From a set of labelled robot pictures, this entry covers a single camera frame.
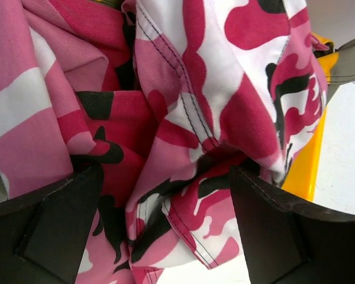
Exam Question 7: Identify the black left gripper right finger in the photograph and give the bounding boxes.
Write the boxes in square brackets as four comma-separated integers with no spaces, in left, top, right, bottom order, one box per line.
[229,167,355,284]

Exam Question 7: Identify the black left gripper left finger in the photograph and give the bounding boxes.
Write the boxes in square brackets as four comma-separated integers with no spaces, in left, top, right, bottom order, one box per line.
[0,166,104,283]

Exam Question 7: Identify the pink camouflage trousers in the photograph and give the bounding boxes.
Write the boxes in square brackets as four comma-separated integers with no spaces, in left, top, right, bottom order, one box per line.
[0,1,328,283]

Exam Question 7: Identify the yellow plastic tray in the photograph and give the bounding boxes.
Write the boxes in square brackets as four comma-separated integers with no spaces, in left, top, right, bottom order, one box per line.
[280,32,340,204]

